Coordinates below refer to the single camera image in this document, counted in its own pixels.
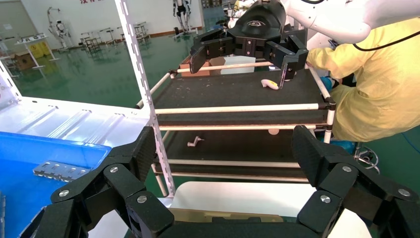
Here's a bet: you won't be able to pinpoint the white workshop table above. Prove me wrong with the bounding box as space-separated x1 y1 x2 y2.
14 33 62 70

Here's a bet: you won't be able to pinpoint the open cardboard box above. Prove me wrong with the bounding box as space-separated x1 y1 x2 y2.
179 56 227 78

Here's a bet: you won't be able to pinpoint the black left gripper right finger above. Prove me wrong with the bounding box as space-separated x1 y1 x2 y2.
291 124 420 238

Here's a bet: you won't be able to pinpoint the white metal shelf rack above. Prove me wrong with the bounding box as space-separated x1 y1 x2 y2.
0 0 176 198

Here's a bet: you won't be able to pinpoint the yellow floor sign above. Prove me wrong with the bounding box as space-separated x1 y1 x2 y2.
28 41 52 60

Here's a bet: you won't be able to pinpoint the blue plastic bin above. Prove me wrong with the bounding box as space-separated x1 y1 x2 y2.
0 131 112 238

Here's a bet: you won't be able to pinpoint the person in yellow suit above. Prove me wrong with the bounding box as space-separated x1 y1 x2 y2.
307 18 420 143

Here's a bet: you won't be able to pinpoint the white humanoid robot on stand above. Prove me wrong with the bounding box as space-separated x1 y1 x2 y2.
47 6 75 51
172 0 195 34

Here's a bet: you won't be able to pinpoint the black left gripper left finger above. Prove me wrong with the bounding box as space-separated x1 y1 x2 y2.
34 126 174 238

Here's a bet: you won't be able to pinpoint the brown cardboard box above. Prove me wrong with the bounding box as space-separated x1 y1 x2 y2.
13 51 36 71

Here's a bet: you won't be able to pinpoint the small white plastic object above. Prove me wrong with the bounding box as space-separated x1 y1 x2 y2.
261 78 280 91

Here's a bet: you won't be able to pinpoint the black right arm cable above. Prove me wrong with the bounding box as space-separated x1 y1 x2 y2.
353 30 420 53

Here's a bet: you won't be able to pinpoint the grey metal shield part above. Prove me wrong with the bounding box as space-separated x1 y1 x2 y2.
33 161 91 183

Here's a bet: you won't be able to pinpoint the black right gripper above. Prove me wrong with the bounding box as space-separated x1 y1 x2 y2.
189 0 310 90

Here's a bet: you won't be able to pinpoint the small beige crank part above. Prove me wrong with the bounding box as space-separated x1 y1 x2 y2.
187 136 205 148

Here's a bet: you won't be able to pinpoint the chrome chair base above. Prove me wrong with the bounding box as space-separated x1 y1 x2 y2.
354 142 381 175

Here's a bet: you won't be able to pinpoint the pipe frame cart black mats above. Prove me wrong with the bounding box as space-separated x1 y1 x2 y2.
136 60 337 198

